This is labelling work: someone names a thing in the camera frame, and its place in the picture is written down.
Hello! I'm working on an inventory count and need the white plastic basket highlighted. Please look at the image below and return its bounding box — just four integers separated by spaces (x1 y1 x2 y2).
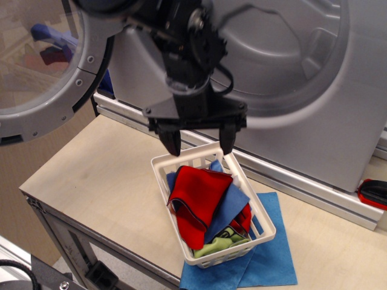
151 142 276 268

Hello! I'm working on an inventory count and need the metal table frame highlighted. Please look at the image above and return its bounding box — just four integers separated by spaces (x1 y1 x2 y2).
26 195 180 289

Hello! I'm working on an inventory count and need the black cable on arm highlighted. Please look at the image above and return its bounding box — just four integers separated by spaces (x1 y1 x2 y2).
213 65 235 96

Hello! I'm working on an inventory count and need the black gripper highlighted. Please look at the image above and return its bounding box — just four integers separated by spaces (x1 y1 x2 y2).
143 86 247 156

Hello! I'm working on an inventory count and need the grey toy washing machine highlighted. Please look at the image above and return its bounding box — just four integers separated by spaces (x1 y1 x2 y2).
110 0 387 193

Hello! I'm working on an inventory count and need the green cloth in basket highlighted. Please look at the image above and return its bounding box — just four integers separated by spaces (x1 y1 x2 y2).
193 236 250 259

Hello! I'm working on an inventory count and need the blue cloth in basket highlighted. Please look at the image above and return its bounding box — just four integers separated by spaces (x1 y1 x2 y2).
167 160 250 245

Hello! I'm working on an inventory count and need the black base with cable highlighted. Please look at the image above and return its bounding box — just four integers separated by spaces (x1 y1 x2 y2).
1 256 85 290

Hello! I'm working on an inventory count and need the red cloth in basket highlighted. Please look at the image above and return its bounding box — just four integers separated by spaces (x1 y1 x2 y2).
229 203 252 236

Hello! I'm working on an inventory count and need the red and black clamp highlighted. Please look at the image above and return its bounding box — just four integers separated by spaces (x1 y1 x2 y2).
357 179 386 211

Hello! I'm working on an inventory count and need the red cloth with dark trim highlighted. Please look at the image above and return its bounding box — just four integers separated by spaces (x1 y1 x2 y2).
167 166 233 250

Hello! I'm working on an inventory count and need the aluminium profile rail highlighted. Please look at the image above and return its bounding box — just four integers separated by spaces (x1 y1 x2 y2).
94 93 386 231

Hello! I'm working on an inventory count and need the blue paper towel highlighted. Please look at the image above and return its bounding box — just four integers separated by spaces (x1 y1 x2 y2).
179 192 298 289

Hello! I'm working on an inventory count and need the grey round washer door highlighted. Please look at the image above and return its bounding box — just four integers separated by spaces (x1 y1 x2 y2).
1 1 125 146

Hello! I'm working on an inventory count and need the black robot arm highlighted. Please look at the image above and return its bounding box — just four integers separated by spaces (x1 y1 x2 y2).
75 1 247 156

